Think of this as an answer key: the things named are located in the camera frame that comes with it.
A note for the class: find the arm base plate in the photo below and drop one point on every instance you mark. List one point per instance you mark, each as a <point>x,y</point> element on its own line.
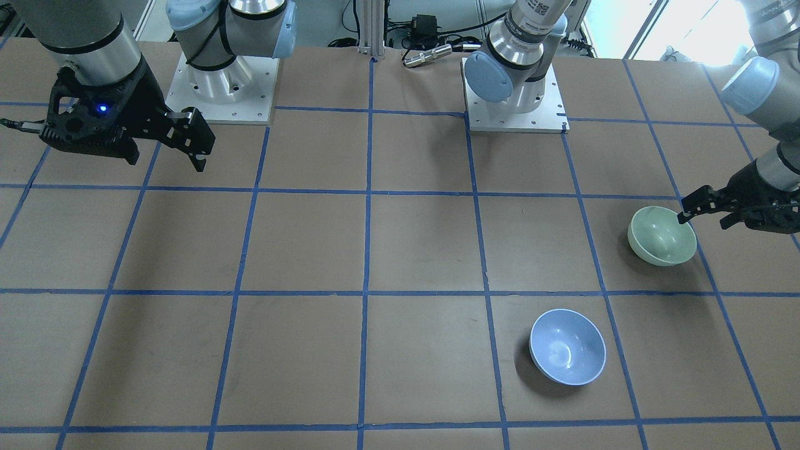
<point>242,93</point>
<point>535,107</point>

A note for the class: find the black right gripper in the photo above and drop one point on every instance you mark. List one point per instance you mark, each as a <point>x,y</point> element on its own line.
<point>139,94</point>

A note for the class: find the aluminium frame post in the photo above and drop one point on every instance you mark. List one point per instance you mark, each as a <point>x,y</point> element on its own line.
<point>371,27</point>

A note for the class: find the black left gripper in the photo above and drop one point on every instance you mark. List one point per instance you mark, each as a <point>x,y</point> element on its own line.
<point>748,182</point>

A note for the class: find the blue bowl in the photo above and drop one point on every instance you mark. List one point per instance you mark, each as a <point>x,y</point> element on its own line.
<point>567,347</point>

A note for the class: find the silver metal cylinder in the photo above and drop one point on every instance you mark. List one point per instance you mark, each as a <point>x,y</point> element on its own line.
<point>427,57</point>

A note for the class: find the green bowl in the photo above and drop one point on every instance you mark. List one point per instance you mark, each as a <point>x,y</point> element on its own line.
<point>656,237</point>

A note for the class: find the black power brick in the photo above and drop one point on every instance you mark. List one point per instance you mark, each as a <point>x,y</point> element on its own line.
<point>423,33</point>

